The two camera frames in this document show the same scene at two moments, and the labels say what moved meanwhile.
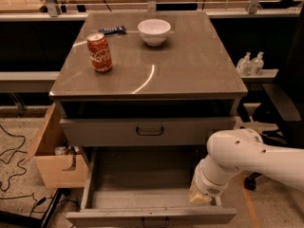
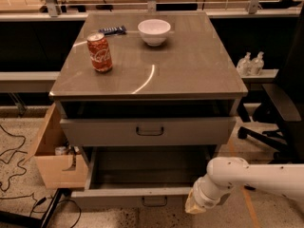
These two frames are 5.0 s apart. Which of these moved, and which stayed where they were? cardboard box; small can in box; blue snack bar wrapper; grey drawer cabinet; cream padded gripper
Moved: cream padded gripper
Stayed: blue snack bar wrapper; small can in box; grey drawer cabinet; cardboard box
